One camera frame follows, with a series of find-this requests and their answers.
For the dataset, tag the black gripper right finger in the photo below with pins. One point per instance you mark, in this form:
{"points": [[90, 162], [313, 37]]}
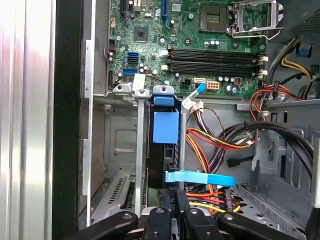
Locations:
{"points": [[197, 225]]}

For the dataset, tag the open black PC case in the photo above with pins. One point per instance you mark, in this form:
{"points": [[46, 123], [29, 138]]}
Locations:
{"points": [[66, 100]]}

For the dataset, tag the metal socket cover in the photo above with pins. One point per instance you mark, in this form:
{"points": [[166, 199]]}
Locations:
{"points": [[277, 15]]}

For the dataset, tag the hard disk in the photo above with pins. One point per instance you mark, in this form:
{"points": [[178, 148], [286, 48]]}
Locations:
{"points": [[165, 127]]}

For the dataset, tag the grey power supply unit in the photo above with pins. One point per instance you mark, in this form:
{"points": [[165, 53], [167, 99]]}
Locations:
{"points": [[307, 22]]}

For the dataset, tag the green motherboard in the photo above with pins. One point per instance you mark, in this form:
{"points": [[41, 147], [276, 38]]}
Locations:
{"points": [[155, 32]]}

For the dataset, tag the blue expansion slot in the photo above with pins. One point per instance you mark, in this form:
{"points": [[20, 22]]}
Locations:
{"points": [[165, 12]]}

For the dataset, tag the black expansion slot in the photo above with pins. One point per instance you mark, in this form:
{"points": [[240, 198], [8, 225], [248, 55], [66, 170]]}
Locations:
{"points": [[123, 11]]}

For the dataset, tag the metal disk bay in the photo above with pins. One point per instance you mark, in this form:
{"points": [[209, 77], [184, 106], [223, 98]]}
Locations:
{"points": [[120, 140]]}

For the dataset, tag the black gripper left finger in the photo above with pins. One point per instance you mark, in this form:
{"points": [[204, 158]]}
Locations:
{"points": [[157, 225]]}

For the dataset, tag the grey metal drive cage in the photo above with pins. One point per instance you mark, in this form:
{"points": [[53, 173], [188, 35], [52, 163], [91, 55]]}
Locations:
{"points": [[295, 140]]}

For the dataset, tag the black RAM slot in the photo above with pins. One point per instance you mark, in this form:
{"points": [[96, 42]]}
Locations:
{"points": [[212, 56], [212, 65], [212, 50], [212, 71]]}

